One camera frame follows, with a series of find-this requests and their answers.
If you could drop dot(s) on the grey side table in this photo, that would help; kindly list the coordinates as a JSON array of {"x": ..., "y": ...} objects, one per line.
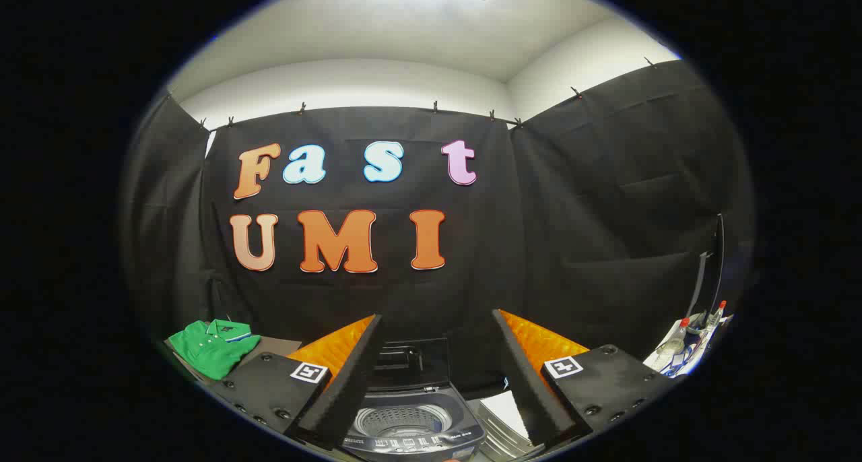
[{"x": 273, "y": 346}]

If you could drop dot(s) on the green polo shirt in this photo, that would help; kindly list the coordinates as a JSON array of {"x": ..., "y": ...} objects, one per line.
[{"x": 212, "y": 351}]

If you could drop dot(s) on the clear red-capped spray bottle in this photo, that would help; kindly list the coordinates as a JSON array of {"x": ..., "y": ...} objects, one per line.
[
  {"x": 718, "y": 314},
  {"x": 675, "y": 337}
]

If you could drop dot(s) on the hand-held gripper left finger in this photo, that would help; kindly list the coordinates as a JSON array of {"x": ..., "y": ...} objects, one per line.
[{"x": 357, "y": 374}]

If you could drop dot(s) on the transparent washing machine lid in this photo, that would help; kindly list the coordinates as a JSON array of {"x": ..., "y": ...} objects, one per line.
[{"x": 431, "y": 364}]

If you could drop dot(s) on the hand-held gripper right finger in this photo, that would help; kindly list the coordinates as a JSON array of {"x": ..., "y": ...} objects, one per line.
[{"x": 522, "y": 374}]

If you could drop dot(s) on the white side table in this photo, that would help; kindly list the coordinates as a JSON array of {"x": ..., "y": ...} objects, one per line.
[{"x": 502, "y": 408}]

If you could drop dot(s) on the grey washing machine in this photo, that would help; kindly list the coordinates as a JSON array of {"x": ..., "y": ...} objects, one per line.
[{"x": 411, "y": 445}]

